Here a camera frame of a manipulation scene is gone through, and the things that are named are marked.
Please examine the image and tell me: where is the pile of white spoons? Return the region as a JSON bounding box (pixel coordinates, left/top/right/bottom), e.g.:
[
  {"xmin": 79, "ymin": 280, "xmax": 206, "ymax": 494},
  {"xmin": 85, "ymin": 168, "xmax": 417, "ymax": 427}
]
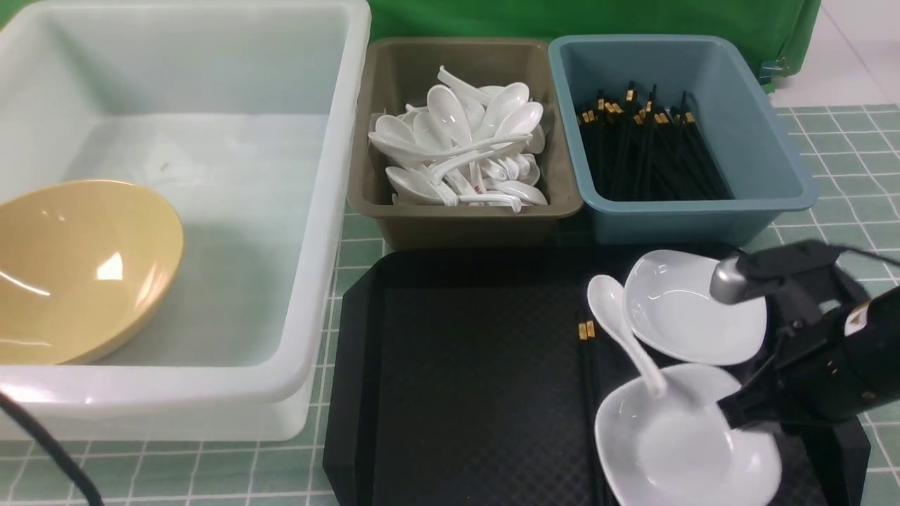
[{"xmin": 368, "ymin": 67, "xmax": 549, "ymax": 214}]

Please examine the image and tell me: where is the large white plastic tub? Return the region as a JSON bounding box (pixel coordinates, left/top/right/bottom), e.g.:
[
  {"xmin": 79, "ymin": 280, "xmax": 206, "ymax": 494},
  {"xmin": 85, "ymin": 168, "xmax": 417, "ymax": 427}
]
[{"xmin": 2, "ymin": 1, "xmax": 372, "ymax": 441}]

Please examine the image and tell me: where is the olive plastic spoon bin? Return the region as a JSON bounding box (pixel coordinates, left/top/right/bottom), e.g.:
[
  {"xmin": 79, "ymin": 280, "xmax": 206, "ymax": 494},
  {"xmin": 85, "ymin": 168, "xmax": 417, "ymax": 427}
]
[{"xmin": 347, "ymin": 37, "xmax": 583, "ymax": 251}]

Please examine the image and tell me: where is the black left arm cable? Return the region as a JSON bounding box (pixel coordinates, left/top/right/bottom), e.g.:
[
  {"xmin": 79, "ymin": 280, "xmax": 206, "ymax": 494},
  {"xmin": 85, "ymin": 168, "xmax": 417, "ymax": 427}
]
[{"xmin": 0, "ymin": 394, "xmax": 105, "ymax": 506}]

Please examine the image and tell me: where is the black chopstick gold tip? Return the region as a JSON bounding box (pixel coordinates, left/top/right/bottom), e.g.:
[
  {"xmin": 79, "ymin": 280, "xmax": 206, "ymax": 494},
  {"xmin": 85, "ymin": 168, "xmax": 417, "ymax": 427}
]
[
  {"xmin": 583, "ymin": 320, "xmax": 610, "ymax": 505},
  {"xmin": 578, "ymin": 321, "xmax": 603, "ymax": 505}
]

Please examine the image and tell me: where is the blue plastic chopstick bin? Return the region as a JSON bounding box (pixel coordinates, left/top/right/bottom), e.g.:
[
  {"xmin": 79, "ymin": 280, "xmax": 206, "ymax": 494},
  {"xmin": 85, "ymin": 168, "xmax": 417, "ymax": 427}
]
[{"xmin": 548, "ymin": 34, "xmax": 819, "ymax": 246}]

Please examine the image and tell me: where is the yellow noodle bowl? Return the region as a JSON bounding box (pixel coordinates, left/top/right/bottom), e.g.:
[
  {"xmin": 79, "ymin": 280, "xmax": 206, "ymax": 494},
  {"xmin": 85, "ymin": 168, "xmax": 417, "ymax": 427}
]
[{"xmin": 1, "ymin": 180, "xmax": 185, "ymax": 365}]

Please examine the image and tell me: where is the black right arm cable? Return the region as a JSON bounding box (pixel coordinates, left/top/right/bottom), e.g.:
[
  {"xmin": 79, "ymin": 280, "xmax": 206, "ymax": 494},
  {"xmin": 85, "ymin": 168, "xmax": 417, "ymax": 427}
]
[{"xmin": 840, "ymin": 245, "xmax": 900, "ymax": 269}]

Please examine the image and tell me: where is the white square dish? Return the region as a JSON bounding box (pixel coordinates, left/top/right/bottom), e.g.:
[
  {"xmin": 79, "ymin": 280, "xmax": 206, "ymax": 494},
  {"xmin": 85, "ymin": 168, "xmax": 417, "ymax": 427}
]
[
  {"xmin": 595, "ymin": 364, "xmax": 782, "ymax": 505},
  {"xmin": 623, "ymin": 249, "xmax": 768, "ymax": 366}
]

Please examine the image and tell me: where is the pile of black chopsticks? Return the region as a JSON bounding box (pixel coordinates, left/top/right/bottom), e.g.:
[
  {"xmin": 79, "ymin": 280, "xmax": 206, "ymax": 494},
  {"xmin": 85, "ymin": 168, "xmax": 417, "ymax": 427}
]
[{"xmin": 574, "ymin": 81, "xmax": 734, "ymax": 202}]

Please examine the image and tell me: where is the white ceramic soup spoon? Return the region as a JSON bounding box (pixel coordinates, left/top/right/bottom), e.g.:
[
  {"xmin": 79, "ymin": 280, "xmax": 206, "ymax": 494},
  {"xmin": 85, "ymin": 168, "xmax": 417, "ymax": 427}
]
[{"xmin": 587, "ymin": 275, "xmax": 667, "ymax": 399}]

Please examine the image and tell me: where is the green checkered table mat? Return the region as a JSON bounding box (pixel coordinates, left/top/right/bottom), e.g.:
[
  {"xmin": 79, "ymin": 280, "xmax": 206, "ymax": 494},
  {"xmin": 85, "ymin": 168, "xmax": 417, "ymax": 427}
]
[{"xmin": 0, "ymin": 104, "xmax": 900, "ymax": 506}]

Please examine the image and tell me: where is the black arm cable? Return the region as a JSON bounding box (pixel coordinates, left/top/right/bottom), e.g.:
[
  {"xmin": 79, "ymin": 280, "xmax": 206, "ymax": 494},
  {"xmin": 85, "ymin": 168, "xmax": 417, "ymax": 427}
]
[
  {"xmin": 0, "ymin": 394, "xmax": 105, "ymax": 506},
  {"xmin": 840, "ymin": 245, "xmax": 900, "ymax": 269}
]

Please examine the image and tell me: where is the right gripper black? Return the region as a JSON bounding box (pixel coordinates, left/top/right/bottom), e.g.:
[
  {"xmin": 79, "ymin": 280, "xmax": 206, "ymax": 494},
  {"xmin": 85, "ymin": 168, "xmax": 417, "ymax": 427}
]
[{"xmin": 717, "ymin": 287, "xmax": 899, "ymax": 429}]

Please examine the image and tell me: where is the black plastic serving tray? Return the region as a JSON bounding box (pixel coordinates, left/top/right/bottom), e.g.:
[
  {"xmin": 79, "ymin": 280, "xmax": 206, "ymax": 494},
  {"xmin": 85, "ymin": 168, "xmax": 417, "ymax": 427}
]
[{"xmin": 322, "ymin": 242, "xmax": 870, "ymax": 506}]

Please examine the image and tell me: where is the green cloth backdrop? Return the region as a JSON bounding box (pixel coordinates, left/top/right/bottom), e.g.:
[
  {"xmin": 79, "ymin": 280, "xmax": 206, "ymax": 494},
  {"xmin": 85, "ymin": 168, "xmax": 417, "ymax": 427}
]
[{"xmin": 0, "ymin": 0, "xmax": 821, "ymax": 92}]

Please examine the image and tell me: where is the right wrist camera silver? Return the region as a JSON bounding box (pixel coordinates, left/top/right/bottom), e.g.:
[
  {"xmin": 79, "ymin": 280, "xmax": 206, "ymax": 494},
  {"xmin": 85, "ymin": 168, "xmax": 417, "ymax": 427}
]
[{"xmin": 709, "ymin": 240, "xmax": 869, "ymax": 331}]

